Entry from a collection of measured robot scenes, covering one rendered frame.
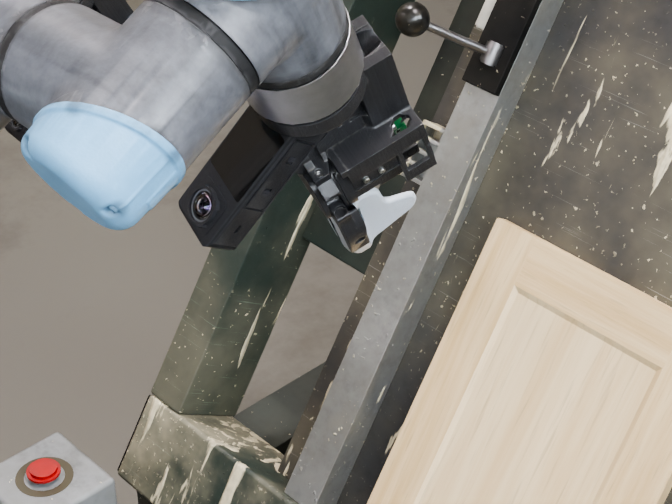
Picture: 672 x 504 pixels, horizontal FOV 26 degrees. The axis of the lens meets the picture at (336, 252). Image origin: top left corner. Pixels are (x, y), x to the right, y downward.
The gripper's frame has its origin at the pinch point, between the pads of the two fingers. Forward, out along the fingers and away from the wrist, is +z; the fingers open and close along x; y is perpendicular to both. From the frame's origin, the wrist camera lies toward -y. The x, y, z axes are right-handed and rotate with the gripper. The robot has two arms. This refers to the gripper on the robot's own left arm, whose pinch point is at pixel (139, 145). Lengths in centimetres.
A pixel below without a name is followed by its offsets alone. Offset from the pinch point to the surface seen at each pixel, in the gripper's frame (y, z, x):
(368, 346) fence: 4.9, 34.0, -13.3
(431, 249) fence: 16.9, 27.7, -14.7
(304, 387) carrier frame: 0, 64, 13
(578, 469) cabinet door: 10, 37, -42
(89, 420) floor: -29, 138, 108
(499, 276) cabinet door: 19.5, 29.4, -22.8
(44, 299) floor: -18, 145, 154
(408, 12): 30.6, 5.6, -7.2
